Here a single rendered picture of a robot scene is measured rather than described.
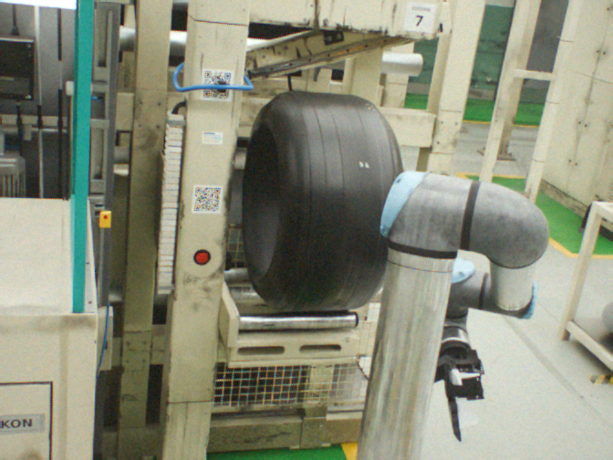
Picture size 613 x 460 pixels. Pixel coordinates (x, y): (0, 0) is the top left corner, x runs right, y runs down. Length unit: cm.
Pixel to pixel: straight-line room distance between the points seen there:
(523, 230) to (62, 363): 76
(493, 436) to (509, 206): 233
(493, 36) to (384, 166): 1049
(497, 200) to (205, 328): 109
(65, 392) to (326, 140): 89
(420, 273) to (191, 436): 120
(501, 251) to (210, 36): 93
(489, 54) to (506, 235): 1115
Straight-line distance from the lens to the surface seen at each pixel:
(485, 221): 123
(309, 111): 193
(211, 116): 191
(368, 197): 186
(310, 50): 235
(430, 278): 126
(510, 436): 353
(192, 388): 221
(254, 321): 205
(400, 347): 128
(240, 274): 230
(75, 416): 135
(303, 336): 210
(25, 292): 133
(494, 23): 1233
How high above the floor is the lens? 184
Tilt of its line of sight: 20 degrees down
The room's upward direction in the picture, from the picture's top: 8 degrees clockwise
